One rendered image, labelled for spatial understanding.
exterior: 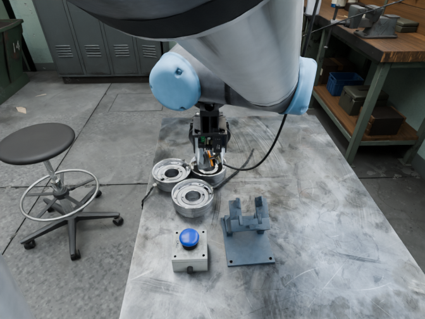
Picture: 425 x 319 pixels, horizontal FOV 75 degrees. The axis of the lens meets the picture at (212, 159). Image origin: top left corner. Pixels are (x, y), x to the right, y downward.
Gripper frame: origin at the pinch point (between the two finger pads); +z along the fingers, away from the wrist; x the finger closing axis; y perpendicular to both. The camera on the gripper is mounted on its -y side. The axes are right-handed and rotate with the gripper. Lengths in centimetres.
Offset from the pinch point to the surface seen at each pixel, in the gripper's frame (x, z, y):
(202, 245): -1.9, 2.2, 23.0
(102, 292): -53, 90, 1
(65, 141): -66, 34, -47
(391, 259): 37.9, 6.8, 24.8
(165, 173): -12.6, 7.8, -1.9
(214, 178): 1.0, 6.8, 1.2
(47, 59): -208, 114, -303
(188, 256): -4.8, 1.9, 25.2
